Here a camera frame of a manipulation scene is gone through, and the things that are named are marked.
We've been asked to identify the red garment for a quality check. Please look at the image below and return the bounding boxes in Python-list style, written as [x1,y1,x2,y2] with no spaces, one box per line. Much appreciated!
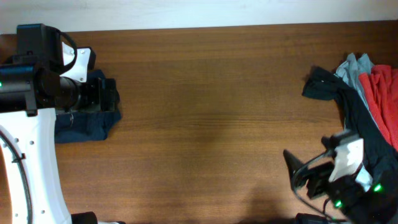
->
[359,65,397,150]

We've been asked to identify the navy blue shorts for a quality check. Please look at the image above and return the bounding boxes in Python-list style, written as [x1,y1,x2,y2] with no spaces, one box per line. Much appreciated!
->
[55,70,122,144]

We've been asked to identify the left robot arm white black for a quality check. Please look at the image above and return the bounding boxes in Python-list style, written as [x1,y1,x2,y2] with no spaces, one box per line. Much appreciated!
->
[1,63,119,223]

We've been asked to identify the light grey garment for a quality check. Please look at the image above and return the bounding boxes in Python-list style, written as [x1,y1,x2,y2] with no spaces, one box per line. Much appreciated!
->
[334,53,374,115]

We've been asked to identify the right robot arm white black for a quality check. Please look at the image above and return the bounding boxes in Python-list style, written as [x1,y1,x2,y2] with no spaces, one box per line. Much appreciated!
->
[283,150,397,223]

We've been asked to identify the black garment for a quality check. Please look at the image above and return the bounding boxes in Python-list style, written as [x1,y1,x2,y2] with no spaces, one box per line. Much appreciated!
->
[302,67,397,179]

